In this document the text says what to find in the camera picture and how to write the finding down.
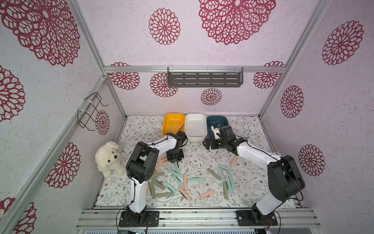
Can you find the dark teal storage box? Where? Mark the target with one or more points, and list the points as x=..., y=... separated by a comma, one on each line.
x=211, y=120

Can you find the grey wall shelf rack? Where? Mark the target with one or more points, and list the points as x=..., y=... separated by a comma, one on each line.
x=205, y=79

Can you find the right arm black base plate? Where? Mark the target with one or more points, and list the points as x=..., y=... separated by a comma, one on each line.
x=255, y=218

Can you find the olive fruit knife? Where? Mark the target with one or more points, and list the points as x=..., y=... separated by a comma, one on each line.
x=213, y=174
x=152, y=190
x=158, y=184
x=158, y=174
x=165, y=195
x=225, y=189

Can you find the white plush teddy bear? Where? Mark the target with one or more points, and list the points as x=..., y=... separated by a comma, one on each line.
x=109, y=159

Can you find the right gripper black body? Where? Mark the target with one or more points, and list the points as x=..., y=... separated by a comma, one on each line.
x=213, y=142

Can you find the yellow plastic storage box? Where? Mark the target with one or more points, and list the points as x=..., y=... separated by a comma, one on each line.
x=173, y=122

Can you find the aluminium front rail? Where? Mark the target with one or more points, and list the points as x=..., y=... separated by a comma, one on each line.
x=205, y=218

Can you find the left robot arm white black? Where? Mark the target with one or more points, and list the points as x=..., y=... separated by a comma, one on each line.
x=142, y=163

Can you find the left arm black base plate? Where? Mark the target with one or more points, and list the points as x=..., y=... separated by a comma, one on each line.
x=146, y=218

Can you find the white plastic storage box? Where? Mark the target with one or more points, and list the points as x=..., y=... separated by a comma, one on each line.
x=196, y=127

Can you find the floral patterned table mat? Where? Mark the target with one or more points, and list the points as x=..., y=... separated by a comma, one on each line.
x=250, y=180

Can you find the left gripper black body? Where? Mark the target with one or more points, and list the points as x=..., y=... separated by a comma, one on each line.
x=175, y=155

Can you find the black wire wall rack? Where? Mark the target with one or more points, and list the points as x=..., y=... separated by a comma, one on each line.
x=85, y=115

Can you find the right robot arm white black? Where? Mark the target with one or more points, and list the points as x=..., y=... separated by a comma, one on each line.
x=284, y=177

